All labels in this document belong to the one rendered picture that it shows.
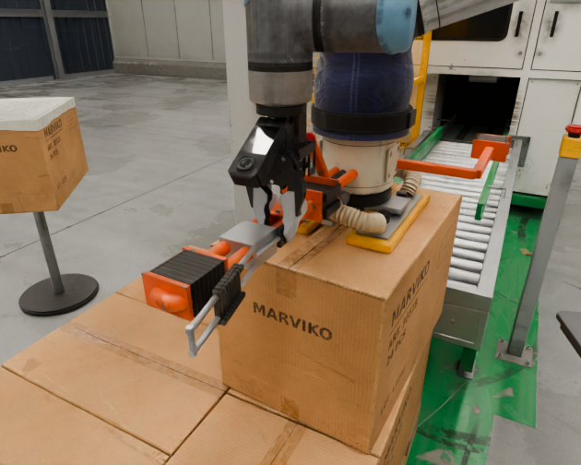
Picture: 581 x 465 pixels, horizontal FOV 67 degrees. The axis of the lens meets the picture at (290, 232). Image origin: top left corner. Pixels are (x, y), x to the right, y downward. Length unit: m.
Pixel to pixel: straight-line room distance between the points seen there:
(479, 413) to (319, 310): 1.23
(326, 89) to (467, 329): 0.96
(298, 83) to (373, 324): 0.45
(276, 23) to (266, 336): 0.64
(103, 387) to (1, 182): 1.22
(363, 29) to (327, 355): 0.61
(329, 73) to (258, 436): 0.80
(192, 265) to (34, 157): 1.63
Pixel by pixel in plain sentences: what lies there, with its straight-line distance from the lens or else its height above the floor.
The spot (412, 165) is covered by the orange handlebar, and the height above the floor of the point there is 1.08.
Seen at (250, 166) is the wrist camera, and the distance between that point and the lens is 0.59.
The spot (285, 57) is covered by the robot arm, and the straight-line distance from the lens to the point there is 0.61.
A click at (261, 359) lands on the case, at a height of 0.68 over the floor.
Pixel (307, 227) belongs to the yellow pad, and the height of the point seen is 0.96.
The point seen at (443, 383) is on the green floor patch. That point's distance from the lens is 2.07.
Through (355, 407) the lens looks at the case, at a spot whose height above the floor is 0.67.
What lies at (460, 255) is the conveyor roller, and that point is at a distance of 1.90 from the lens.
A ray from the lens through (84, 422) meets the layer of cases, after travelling 1.21.
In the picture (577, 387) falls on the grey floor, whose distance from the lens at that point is 2.29.
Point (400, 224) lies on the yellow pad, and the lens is 1.03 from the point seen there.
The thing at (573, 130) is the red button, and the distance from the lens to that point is 1.90.
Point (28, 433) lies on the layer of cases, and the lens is 1.24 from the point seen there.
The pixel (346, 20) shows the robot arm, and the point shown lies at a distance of 0.59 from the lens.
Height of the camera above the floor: 1.38
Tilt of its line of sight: 26 degrees down
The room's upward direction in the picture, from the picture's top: straight up
